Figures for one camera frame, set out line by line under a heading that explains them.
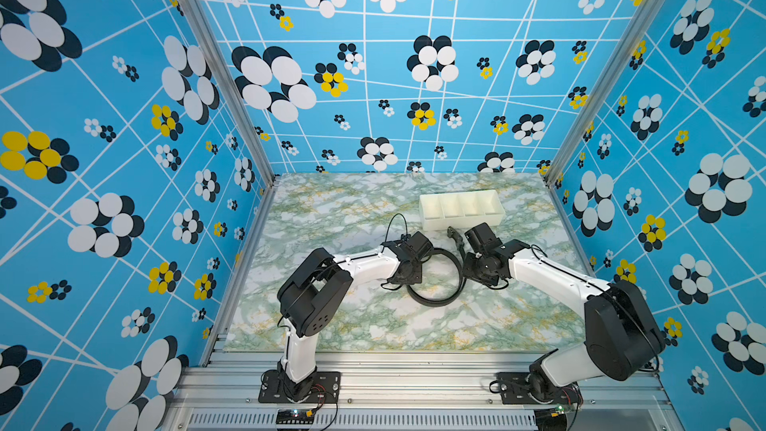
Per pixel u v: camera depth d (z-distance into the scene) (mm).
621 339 428
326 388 734
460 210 1050
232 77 912
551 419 706
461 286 889
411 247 737
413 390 752
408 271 692
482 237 711
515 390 721
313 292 503
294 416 720
